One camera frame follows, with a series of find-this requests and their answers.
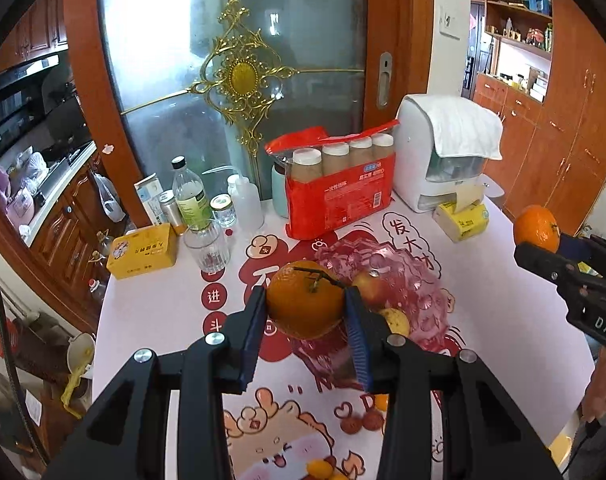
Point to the wooden shelf cabinet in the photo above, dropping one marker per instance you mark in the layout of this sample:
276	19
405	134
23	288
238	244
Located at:
553	145

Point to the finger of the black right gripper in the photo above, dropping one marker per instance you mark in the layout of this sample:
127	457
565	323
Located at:
548	264
590	250

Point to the clear bottle black cap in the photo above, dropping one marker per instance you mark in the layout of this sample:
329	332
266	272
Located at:
189	194

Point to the clear drinking glass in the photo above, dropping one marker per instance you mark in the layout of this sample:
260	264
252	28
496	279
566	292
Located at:
208	247

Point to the orange mandarin with stem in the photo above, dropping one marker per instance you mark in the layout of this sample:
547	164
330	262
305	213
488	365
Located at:
305	300

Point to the printed cartoon tablecloth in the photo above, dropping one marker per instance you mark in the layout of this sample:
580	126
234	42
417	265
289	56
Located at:
304	403

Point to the yellow kumquat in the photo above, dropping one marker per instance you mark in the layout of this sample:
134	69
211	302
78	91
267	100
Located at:
320	469

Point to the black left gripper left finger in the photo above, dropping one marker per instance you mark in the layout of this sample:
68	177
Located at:
123	435

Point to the white cup dispenser appliance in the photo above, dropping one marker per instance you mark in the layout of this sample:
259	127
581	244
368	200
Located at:
422	179

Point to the white cloth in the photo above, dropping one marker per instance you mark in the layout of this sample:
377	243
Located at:
462	128

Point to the wooden kitchen cabinet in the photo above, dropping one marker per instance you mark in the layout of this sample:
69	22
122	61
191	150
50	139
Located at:
52	219

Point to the yellow tissue box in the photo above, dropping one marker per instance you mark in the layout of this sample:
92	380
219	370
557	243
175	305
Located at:
462	225

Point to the right hand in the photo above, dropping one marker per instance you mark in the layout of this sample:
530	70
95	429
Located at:
594	401

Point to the glass sliding door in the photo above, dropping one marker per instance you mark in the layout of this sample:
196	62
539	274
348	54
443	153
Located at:
216	80

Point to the white blue carton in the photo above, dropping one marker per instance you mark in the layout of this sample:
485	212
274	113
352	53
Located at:
148	191

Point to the red paper cup package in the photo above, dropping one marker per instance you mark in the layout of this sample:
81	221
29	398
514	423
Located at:
324	190

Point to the red lychee left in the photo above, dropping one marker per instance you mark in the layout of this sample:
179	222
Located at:
351	424

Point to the red lychee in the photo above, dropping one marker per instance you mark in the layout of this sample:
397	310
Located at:
351	424
372	420

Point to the small glass jar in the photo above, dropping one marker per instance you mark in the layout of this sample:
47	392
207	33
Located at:
224	213

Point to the metal can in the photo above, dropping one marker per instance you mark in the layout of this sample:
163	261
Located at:
171	212

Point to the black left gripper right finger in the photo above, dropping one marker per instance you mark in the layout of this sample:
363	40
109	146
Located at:
485	434

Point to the yellow pear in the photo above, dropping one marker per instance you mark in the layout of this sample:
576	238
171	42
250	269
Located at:
397	321

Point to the red lychee right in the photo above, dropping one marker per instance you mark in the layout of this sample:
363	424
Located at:
372	420

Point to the yellow flat box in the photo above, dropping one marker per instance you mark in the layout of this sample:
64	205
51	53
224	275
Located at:
143	251

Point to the pink glass fruit plate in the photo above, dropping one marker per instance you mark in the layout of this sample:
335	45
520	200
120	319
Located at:
400	287

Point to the teal container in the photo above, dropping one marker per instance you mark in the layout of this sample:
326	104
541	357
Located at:
278	188

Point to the white plastic squeeze bottle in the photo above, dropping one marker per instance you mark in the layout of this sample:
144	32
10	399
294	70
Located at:
246	201

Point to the red apple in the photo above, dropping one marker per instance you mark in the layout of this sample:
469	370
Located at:
373	289

